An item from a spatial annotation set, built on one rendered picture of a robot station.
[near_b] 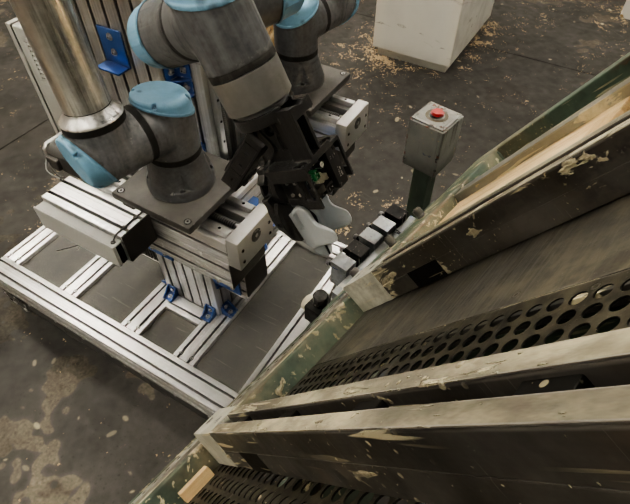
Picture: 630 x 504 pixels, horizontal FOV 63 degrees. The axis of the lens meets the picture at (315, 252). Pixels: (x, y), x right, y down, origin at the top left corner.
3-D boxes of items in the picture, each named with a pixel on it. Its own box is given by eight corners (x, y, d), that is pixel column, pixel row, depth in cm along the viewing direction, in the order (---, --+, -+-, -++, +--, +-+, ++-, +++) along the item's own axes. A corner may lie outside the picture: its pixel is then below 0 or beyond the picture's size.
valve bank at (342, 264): (386, 233, 170) (394, 178, 152) (422, 255, 164) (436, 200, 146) (283, 332, 145) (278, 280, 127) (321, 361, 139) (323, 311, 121)
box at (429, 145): (421, 147, 171) (430, 99, 158) (452, 162, 166) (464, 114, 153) (401, 164, 165) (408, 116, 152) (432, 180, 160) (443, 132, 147)
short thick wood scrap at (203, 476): (211, 473, 90) (204, 465, 90) (215, 474, 88) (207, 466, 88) (184, 501, 87) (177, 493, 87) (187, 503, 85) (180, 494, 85)
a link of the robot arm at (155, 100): (213, 144, 110) (202, 87, 99) (160, 174, 103) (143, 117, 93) (179, 121, 115) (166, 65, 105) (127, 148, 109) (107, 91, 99)
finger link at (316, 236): (346, 273, 62) (315, 212, 58) (309, 269, 66) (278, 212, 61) (358, 256, 64) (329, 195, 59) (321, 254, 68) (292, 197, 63)
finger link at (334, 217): (358, 256, 64) (329, 195, 59) (321, 254, 68) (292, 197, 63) (369, 240, 66) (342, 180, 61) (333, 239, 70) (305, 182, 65)
